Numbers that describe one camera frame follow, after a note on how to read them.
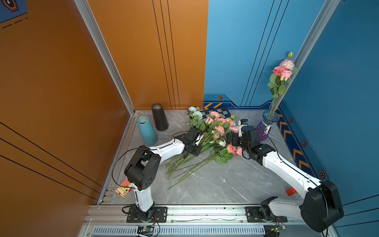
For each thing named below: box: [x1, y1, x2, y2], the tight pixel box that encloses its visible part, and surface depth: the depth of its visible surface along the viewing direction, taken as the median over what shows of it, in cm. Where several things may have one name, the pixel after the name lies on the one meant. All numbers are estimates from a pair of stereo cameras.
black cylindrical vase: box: [151, 103, 169, 132], surface depth 101 cm
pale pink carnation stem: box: [279, 51, 296, 71], surface depth 83 cm
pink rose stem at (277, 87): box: [267, 66, 287, 120], surface depth 85 cm
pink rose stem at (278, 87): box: [267, 70, 293, 119], surface depth 84 cm
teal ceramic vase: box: [136, 116, 158, 146], surface depth 91 cm
